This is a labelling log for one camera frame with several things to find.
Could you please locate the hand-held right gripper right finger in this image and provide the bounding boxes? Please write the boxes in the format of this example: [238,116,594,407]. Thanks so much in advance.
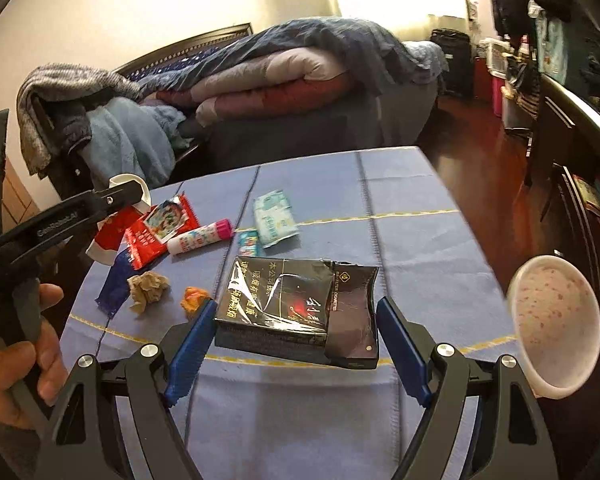
[376,296,561,480]

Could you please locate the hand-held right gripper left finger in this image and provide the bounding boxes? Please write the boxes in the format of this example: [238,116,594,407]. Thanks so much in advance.
[34,299,219,480]

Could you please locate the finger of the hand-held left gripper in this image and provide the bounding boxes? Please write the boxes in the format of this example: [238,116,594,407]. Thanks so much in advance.
[90,180,146,218]

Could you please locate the red and white packet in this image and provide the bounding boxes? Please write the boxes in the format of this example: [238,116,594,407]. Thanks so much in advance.
[90,174,151,266]

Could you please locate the red snack wrapper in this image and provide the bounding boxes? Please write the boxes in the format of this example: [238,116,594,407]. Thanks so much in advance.
[124,195,201,271]

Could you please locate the brown paper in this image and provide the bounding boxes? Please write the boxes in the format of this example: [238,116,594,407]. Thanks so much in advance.
[126,270,171,317]

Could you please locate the blue foil wrapper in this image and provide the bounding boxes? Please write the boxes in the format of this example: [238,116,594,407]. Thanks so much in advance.
[97,250,135,316]

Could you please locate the black cigarette carton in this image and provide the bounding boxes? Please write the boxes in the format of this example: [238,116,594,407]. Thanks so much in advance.
[214,255,333,361]

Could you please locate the pale green tissue packet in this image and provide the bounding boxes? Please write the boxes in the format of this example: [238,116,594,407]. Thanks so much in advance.
[252,189,299,248]

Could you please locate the white pink-speckled waste bin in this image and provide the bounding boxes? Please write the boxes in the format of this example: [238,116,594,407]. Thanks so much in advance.
[507,255,600,400]

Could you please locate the person's left hand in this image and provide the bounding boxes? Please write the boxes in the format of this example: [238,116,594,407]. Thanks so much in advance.
[0,282,70,431]

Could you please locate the orange crumpled scrap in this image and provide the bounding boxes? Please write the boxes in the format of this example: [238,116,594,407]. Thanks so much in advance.
[180,286,213,320]

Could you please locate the light blue towel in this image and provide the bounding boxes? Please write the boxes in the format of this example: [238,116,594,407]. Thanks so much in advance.
[87,97,188,192]

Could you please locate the dark padded jacket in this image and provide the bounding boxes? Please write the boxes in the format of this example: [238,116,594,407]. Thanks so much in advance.
[44,100,93,196]

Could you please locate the white glue stick pink cap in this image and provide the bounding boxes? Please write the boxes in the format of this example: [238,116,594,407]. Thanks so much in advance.
[167,219,237,257]

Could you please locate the grey knitted garment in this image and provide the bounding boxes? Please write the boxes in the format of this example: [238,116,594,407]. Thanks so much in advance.
[17,64,140,176]

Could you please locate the small colourful candy wrapper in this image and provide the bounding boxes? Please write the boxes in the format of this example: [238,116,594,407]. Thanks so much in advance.
[237,228,261,261]

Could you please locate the folded grey and red quilt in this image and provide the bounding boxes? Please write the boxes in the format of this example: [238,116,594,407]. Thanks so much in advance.
[144,47,353,128]

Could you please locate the bed with grey sheet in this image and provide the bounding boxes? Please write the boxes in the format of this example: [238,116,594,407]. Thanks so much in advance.
[112,22,451,171]

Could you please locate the dark wooden dresser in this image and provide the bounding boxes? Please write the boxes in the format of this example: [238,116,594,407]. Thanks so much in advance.
[525,72,600,480]

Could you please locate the blue blanket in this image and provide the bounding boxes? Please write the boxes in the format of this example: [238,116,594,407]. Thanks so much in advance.
[124,17,448,96]

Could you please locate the white and pink storage boxes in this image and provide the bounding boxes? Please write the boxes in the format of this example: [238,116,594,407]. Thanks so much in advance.
[475,37,513,116]

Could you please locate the black suitcase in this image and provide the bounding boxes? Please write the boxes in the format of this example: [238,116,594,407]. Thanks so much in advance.
[430,28,473,98]

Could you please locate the light blue bag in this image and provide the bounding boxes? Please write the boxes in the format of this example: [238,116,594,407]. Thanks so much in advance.
[535,15,576,86]

